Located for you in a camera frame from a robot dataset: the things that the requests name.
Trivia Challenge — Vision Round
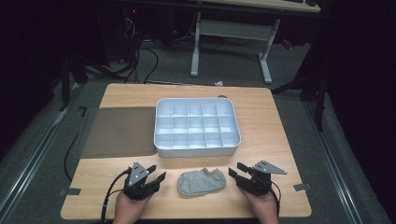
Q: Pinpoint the person's right hand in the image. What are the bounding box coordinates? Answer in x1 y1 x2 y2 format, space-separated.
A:
238 186 280 224

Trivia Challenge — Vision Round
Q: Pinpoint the left hand-held gripper cable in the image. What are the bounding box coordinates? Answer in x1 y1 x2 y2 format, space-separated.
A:
99 168 133 224

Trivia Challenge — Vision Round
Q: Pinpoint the hand-held gripper cable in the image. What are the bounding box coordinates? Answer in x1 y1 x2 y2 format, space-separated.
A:
270 181 283 218
99 168 133 224

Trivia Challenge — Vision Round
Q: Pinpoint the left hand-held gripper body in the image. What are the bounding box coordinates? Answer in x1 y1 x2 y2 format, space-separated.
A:
122 161 161 201

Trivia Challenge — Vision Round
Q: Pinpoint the grey tape piece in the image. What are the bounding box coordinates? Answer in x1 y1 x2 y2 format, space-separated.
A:
293 182 312 192
58 188 82 197

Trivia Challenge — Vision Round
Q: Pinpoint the white compartment storage box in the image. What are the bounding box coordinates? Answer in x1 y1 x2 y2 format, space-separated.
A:
153 97 242 159

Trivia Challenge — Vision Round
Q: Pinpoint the thin black cable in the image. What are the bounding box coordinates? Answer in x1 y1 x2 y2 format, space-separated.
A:
63 133 80 182

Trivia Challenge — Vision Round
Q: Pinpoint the white-legged desk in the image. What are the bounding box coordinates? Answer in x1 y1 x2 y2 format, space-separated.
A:
189 0 322 86

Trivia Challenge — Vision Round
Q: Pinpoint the person's left hand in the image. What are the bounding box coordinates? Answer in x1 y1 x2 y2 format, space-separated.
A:
111 189 152 224

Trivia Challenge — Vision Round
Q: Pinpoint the black floor cable bundle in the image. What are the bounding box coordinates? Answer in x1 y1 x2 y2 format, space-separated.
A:
120 12 160 85

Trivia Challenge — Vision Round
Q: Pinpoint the dark metal stand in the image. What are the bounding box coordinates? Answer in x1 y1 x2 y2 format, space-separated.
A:
58 54 90 112
270 69 330 133

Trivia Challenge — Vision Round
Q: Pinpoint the right hand-held gripper cable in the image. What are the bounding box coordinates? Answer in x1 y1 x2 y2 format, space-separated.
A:
270 181 283 218

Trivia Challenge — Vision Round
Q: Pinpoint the metal floor rail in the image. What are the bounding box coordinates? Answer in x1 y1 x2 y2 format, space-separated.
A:
0 83 80 217
302 100 364 224

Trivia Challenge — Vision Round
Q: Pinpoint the grey sock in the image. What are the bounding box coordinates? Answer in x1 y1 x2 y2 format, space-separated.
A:
177 167 227 197

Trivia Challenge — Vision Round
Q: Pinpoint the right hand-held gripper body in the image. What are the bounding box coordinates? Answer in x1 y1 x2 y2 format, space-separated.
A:
235 160 288 197

